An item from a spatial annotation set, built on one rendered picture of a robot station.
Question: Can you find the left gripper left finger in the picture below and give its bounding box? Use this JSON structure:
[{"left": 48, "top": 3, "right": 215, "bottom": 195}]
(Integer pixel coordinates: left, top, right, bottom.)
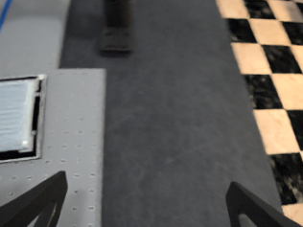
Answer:
[{"left": 0, "top": 170, "right": 68, "bottom": 227}]

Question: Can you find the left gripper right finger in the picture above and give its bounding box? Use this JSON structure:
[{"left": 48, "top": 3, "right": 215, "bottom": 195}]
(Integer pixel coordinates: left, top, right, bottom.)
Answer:
[{"left": 225, "top": 181, "right": 303, "bottom": 227}]

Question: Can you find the blue tape rectangle outline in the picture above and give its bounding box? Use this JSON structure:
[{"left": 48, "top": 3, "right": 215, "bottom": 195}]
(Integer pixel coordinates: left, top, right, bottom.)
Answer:
[{"left": 0, "top": 0, "right": 13, "bottom": 35}]

